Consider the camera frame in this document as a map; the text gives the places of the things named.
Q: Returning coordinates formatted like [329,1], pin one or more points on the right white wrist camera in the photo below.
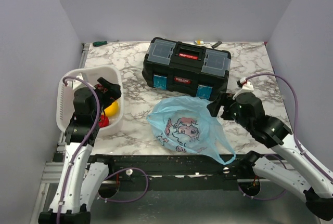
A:
[244,85]

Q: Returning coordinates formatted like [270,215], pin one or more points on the white plastic basket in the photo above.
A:
[65,97]

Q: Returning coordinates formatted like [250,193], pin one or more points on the green handled screwdriver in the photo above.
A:
[102,43]

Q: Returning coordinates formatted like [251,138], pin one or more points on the red fake fruit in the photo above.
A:
[103,121]

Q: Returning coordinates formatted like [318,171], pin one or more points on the yellow white small connector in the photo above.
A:
[199,42]

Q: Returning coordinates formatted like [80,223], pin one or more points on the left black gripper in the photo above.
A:
[112,93]

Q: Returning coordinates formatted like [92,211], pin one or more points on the light blue plastic bag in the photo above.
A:
[184,124]

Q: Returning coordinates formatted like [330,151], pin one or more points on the black plastic toolbox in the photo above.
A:
[197,71]

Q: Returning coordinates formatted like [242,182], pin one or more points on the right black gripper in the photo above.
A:
[226,99]

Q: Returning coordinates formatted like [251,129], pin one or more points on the yellow fake fruit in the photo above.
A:
[112,109]

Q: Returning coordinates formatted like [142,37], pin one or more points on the small black clip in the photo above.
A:
[217,44]

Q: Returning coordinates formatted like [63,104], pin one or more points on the aluminium frame profile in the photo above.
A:
[52,172]

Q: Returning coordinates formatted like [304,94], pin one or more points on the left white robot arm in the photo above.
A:
[80,181]

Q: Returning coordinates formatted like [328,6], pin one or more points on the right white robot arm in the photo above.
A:
[313,181]

